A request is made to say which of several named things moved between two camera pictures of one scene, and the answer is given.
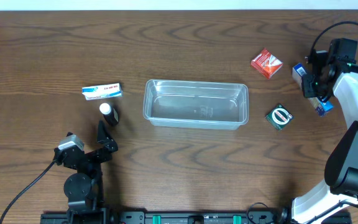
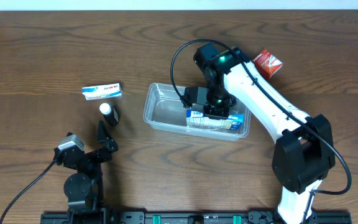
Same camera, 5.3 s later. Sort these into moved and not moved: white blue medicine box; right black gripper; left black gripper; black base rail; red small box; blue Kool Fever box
Moved: blue Kool Fever box; right black gripper
Not moved: left black gripper; black base rail; white blue medicine box; red small box
